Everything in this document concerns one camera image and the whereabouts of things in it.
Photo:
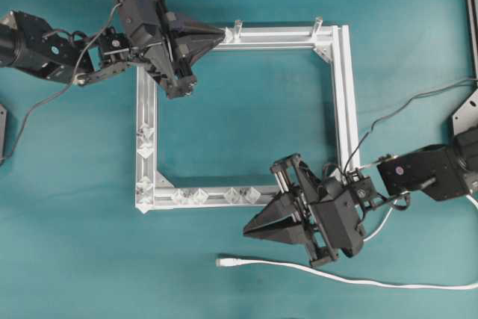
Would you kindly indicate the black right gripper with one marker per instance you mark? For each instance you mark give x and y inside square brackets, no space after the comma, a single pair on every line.
[318,213]

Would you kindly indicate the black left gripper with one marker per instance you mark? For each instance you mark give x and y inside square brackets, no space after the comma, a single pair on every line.
[152,47]

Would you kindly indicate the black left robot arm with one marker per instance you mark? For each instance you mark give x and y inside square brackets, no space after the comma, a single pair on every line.
[29,44]

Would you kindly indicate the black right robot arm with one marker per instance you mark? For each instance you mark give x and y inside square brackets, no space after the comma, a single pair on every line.
[441,171]

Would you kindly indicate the aluminium pin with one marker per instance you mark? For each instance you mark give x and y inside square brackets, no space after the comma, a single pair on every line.
[237,28]
[317,25]

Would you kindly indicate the black plate left edge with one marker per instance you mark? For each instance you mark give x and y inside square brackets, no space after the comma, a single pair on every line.
[3,127]

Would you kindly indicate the clear cable tie mount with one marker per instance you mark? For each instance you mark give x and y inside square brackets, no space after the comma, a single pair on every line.
[145,132]
[250,195]
[199,196]
[145,149]
[182,196]
[144,191]
[234,196]

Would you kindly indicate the aluminium extrusion square frame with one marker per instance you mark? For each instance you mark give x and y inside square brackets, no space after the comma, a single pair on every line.
[331,43]

